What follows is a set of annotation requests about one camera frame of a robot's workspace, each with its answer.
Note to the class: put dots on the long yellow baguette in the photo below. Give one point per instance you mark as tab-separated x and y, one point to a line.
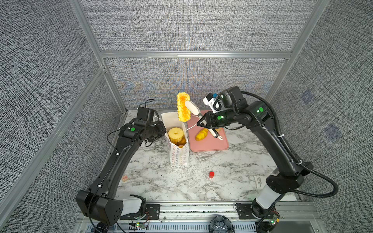
181	145

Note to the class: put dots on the striped croissant bread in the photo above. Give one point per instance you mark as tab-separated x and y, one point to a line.
184	114

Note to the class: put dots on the white paper label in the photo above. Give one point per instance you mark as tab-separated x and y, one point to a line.
260	181

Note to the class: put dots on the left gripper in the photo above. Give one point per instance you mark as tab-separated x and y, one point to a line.
162	130

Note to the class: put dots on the small yellow bread roll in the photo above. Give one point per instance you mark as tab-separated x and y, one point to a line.
202	135

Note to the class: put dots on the aluminium front rail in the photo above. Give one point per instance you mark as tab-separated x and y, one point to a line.
199	211

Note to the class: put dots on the pink plastic tray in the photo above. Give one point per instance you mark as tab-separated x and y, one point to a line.
210	143

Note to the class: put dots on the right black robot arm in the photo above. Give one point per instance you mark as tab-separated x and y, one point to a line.
256	114

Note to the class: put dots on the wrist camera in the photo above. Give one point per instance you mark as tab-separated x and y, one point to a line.
214	102
147	116

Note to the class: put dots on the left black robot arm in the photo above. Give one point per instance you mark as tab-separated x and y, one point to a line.
99	202

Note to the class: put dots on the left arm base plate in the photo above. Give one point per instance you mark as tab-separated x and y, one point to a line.
152	211

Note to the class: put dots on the black round fan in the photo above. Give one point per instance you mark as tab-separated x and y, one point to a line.
221	224

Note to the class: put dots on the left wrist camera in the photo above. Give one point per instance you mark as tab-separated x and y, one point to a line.
147	116

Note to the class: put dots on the white printed paper bag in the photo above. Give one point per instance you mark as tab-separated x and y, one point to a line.
178	156

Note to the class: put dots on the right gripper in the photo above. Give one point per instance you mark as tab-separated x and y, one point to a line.
210	116

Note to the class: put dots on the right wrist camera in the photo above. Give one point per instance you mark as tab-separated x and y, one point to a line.
214	102

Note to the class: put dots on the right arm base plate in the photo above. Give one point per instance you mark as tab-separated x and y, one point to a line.
244	211

